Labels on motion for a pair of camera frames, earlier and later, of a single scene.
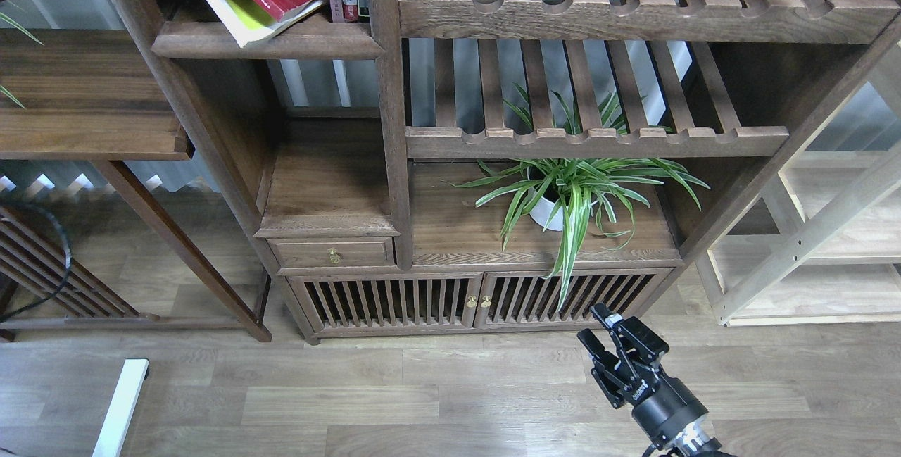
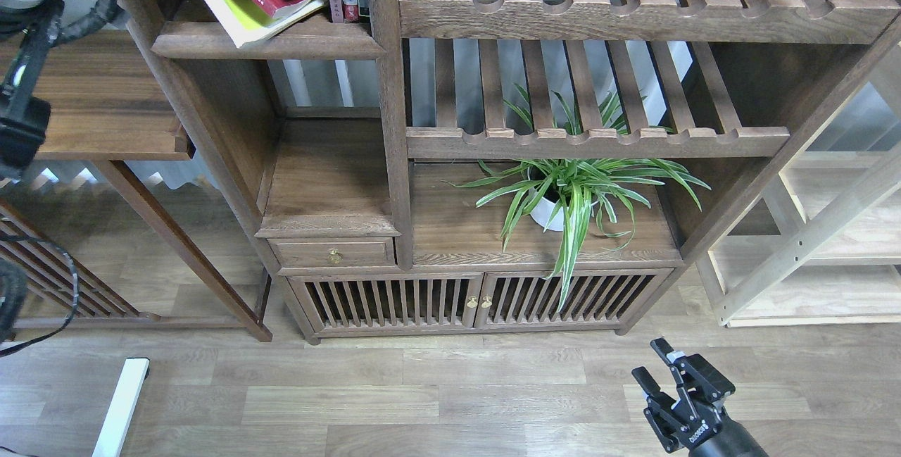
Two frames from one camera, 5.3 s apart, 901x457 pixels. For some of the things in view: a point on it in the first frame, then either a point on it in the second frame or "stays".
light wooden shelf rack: x=836 y=260 stays
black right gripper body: x=666 y=417 → x=695 y=420
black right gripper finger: x=612 y=322 → x=666 y=351
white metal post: x=112 y=435 stays
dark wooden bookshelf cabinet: x=515 y=135 stays
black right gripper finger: x=594 y=348 → x=647 y=382
